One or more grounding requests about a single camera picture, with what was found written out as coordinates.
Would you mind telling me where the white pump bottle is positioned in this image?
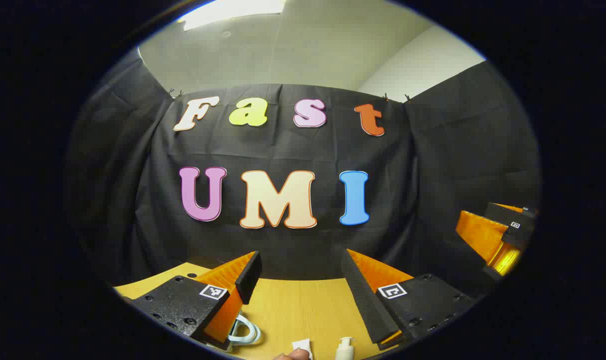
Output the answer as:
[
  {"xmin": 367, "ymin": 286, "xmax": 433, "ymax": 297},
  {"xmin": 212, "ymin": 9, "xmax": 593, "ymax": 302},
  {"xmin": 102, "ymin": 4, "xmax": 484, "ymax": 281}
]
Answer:
[{"xmin": 335, "ymin": 336, "xmax": 356, "ymax": 360}]

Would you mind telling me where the white squeeze tube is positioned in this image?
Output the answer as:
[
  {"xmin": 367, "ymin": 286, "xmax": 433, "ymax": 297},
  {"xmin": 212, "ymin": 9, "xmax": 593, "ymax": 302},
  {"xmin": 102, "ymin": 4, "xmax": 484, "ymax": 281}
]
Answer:
[{"xmin": 291, "ymin": 339, "xmax": 314, "ymax": 360}]

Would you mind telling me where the ceiling light panel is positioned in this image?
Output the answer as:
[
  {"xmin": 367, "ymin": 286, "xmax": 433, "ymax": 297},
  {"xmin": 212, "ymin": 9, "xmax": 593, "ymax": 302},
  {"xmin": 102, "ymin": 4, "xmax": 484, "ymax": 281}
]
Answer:
[{"xmin": 177, "ymin": 0, "xmax": 287, "ymax": 32}]

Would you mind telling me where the light blue suitcase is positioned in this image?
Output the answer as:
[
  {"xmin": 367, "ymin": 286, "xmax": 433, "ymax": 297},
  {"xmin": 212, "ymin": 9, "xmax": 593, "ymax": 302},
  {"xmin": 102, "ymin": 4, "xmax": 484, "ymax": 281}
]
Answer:
[{"xmin": 203, "ymin": 309, "xmax": 262, "ymax": 354}]

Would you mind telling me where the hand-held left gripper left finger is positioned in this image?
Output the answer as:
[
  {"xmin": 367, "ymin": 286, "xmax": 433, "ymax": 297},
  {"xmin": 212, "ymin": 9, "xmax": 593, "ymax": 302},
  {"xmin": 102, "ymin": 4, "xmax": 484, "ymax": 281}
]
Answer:
[{"xmin": 128, "ymin": 251, "xmax": 263, "ymax": 351}]

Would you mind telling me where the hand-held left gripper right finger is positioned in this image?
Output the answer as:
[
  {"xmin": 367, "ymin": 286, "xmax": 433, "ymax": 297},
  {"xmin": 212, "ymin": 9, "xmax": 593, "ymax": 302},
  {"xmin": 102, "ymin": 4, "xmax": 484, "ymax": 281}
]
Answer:
[{"xmin": 341, "ymin": 248, "xmax": 476, "ymax": 351}]

